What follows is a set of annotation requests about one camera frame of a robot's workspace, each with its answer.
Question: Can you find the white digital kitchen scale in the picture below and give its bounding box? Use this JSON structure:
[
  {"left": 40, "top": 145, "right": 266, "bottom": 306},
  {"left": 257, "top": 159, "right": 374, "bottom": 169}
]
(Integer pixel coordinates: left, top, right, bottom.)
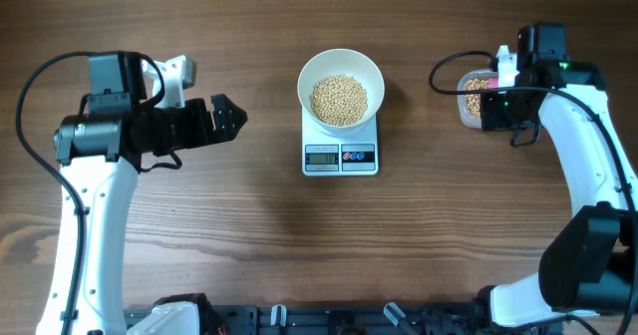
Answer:
[{"left": 301, "top": 111, "right": 379, "bottom": 176}]

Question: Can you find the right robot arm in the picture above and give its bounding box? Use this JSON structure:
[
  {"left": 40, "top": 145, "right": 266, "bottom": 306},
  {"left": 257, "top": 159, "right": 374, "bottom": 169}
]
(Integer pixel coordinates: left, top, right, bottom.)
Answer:
[{"left": 480, "top": 23, "right": 637, "bottom": 332}]

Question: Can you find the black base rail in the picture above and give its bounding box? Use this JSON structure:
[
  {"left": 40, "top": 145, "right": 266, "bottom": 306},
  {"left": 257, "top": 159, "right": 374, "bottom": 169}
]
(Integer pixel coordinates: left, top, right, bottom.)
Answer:
[{"left": 124, "top": 302, "right": 564, "bottom": 335}]

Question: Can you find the pink plastic measuring scoop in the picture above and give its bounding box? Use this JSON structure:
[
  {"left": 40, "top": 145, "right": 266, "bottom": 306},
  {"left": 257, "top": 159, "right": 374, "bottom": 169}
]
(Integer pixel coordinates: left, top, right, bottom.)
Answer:
[{"left": 488, "top": 78, "right": 498, "bottom": 89}]

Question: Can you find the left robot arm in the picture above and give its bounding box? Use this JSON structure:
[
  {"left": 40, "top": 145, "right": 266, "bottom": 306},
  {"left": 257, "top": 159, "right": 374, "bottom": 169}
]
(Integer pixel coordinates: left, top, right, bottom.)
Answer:
[{"left": 36, "top": 51, "right": 248, "bottom": 334}]

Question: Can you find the soybeans pile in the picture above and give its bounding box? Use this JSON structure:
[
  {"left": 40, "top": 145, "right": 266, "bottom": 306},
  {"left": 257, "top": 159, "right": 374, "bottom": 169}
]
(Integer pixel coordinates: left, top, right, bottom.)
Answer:
[{"left": 310, "top": 75, "right": 368, "bottom": 127}]

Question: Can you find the white bowl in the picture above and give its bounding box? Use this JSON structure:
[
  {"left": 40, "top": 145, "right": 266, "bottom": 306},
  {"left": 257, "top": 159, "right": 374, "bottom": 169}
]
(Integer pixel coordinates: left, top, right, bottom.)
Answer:
[{"left": 297, "top": 49, "right": 386, "bottom": 134}]

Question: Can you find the clear plastic container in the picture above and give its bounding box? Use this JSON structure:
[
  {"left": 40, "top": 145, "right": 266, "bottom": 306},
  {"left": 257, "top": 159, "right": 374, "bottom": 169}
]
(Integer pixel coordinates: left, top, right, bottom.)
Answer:
[{"left": 458, "top": 70, "right": 497, "bottom": 129}]

